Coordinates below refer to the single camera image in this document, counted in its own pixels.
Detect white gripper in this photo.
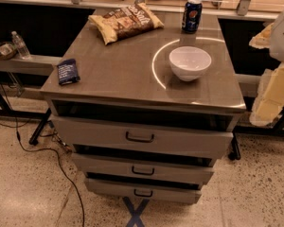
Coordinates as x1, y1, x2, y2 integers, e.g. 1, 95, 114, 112
249, 10, 284, 127

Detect white bowl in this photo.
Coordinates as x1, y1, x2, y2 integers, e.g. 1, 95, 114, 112
169, 46, 212, 81

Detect brown chip bag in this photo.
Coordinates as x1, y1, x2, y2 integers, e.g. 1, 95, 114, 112
89, 3, 164, 44

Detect dark bowl with wrappers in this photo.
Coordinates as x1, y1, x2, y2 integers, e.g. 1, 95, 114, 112
0, 42, 16, 61

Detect blue soda can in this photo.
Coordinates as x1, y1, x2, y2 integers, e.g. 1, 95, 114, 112
182, 0, 203, 33

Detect grey drawer cabinet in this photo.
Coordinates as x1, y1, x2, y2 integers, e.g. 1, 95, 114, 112
42, 12, 245, 192

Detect bottom drawer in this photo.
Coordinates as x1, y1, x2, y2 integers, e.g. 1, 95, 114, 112
84, 178, 202, 204

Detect drawer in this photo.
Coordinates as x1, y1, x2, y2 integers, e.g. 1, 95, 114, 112
84, 178, 202, 204
51, 116, 233, 159
72, 153, 213, 185

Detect middle drawer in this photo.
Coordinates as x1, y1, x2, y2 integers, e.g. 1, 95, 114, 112
72, 153, 213, 185

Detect dark blue snack packet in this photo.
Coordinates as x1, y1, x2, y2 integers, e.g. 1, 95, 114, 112
57, 59, 80, 85

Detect top drawer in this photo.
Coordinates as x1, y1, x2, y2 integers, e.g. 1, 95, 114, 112
51, 116, 233, 159

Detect grey side shelf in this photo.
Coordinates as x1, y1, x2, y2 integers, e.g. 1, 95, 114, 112
0, 55, 62, 76

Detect clear plastic water bottle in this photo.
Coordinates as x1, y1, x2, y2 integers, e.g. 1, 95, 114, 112
11, 31, 31, 60

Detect black floor cable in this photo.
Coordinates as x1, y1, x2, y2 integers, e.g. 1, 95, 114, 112
0, 79, 86, 227

